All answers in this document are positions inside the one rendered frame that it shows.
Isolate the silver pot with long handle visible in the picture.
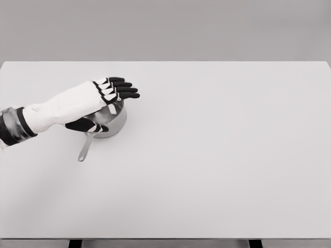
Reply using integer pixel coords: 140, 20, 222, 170
78, 99, 128, 163

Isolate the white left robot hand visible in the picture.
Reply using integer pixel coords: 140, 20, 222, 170
50, 76, 141, 133

